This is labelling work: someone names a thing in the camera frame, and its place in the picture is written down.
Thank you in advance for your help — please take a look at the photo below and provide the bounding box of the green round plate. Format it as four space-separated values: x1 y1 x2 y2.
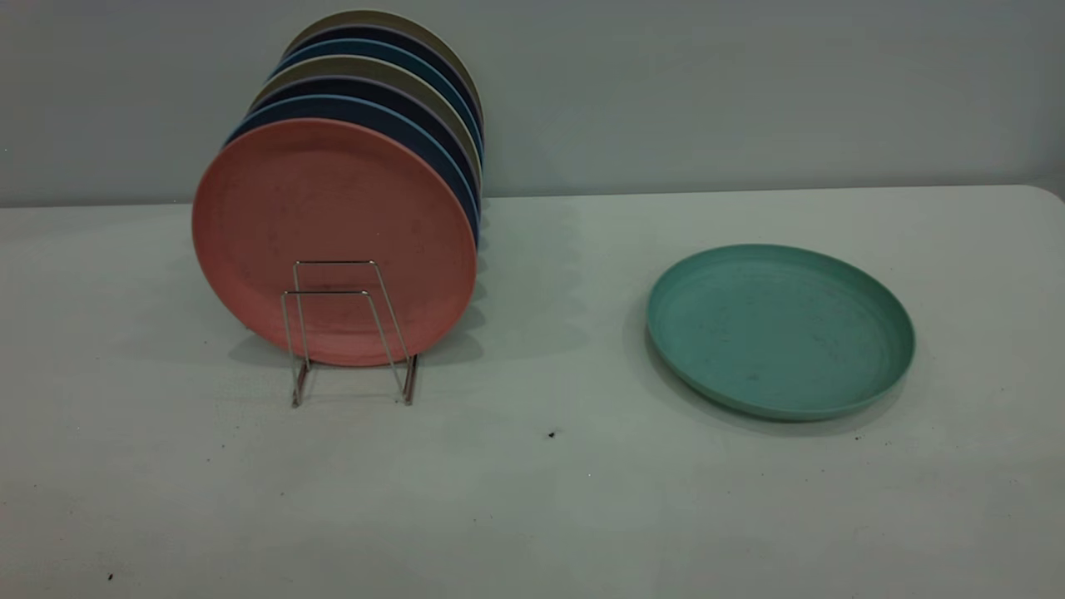
646 244 917 422

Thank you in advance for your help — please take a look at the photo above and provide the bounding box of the pink round plate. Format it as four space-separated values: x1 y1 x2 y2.
192 117 478 368

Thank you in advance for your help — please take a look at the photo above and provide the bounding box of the blue plate light-blue rim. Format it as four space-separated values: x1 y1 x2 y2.
226 94 482 247

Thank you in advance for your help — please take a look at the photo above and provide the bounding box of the navy plate lilac rim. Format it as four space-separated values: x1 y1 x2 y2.
287 24 484 126
248 76 483 200

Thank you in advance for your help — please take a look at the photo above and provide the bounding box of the beige round plate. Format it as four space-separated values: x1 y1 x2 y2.
250 55 483 180
283 9 484 109

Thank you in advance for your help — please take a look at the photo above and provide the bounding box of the teal blue round plate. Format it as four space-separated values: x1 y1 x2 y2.
273 38 484 156

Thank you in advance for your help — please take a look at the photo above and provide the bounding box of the metal wire plate rack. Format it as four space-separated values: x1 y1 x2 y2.
280 260 419 408

